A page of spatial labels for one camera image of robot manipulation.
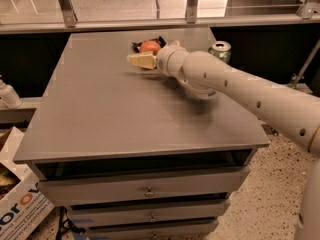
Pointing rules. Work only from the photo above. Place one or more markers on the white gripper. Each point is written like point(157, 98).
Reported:
point(165, 60)

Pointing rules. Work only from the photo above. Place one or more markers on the black rxbar chocolate wrapper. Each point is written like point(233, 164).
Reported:
point(136, 45)

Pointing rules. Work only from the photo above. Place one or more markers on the metal window frame rail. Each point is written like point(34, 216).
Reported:
point(36, 16)

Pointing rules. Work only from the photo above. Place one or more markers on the middle grey drawer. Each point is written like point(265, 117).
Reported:
point(149, 213)

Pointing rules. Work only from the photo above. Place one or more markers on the white plastic bottle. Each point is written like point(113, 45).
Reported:
point(9, 96)

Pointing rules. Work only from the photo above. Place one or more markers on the green soda can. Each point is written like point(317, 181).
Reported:
point(221, 50)

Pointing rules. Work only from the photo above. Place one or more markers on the grey drawer cabinet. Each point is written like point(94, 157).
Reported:
point(102, 117)

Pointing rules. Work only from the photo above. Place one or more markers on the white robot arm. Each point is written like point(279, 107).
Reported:
point(293, 113)

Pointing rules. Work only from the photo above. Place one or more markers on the top grey drawer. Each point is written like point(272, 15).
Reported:
point(143, 186)

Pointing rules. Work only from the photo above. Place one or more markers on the white cardboard box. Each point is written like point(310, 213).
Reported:
point(24, 207)

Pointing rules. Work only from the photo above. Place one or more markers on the bottom grey drawer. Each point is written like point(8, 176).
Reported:
point(154, 231)

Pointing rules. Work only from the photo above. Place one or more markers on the grey drawer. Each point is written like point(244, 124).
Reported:
point(154, 231)
point(149, 213)
point(143, 186)

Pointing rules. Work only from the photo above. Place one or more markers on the red apple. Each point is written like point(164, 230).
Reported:
point(150, 46)

